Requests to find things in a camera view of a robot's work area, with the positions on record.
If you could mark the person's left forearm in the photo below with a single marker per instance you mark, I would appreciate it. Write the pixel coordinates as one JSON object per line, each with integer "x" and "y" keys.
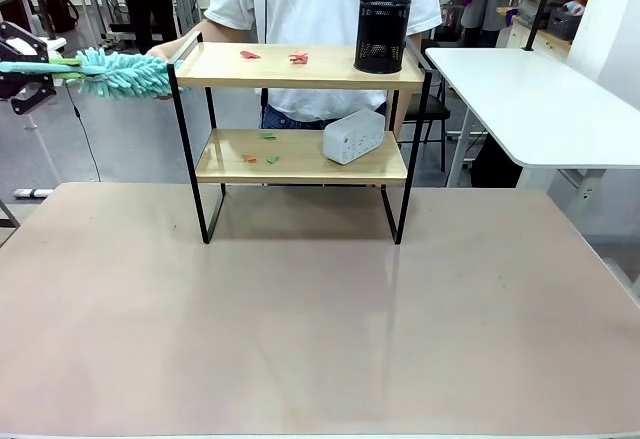
{"x": 404, "y": 111}

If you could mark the small white desk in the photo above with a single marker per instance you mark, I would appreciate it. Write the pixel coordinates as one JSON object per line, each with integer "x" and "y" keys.
{"x": 57, "y": 43}

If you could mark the red paper scrap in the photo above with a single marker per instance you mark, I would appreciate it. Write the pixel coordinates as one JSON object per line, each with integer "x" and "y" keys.
{"x": 247, "y": 54}
{"x": 299, "y": 58}

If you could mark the orange paper scrap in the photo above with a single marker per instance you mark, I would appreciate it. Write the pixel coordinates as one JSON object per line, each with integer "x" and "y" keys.
{"x": 249, "y": 159}

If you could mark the white cube power strip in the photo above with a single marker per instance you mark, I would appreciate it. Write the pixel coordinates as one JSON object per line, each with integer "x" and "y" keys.
{"x": 352, "y": 139}

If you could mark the black mesh pen holder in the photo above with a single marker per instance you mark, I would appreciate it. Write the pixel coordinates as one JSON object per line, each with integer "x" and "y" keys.
{"x": 382, "y": 34}

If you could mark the two-tier wood metal shelf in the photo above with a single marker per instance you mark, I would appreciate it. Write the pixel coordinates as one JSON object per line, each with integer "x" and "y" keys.
{"x": 300, "y": 71}

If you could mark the black backpack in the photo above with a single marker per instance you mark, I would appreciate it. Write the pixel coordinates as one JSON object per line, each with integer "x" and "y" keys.
{"x": 62, "y": 11}

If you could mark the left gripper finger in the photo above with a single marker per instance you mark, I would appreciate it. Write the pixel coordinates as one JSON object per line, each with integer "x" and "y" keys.
{"x": 37, "y": 46}
{"x": 35, "y": 96}

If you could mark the person's right forearm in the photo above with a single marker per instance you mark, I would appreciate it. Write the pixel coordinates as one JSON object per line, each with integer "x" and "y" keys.
{"x": 205, "y": 34}

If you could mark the person's right hand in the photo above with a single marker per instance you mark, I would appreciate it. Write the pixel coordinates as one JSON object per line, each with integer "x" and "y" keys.
{"x": 162, "y": 51}

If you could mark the wooden background desk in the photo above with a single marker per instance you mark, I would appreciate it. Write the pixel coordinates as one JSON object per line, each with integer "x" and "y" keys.
{"x": 520, "y": 34}

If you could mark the black clamp pole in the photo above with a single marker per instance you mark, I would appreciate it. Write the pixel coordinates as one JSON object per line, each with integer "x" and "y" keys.
{"x": 537, "y": 14}

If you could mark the background person in purple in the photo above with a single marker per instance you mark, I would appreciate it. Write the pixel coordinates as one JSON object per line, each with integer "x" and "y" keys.
{"x": 487, "y": 4}

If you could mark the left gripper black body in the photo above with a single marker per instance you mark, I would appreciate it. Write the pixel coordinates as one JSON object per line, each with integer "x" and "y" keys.
{"x": 7, "y": 86}

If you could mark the large white side table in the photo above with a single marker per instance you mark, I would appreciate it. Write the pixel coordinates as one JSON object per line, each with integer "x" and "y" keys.
{"x": 540, "y": 99}

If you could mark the black chair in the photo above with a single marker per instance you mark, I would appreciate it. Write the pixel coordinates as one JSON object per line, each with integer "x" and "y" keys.
{"x": 430, "y": 106}

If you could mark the grey plastic basket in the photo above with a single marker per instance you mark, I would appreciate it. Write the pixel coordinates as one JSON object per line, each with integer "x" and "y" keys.
{"x": 565, "y": 24}

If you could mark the teal microfiber duster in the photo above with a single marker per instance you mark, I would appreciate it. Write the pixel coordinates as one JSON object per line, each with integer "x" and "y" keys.
{"x": 125, "y": 76}

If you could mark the white floor power strip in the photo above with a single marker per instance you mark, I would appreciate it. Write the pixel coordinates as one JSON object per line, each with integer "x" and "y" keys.
{"x": 32, "y": 192}

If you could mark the person in white t-shirt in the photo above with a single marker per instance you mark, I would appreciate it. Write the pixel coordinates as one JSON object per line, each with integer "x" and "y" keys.
{"x": 310, "y": 4}

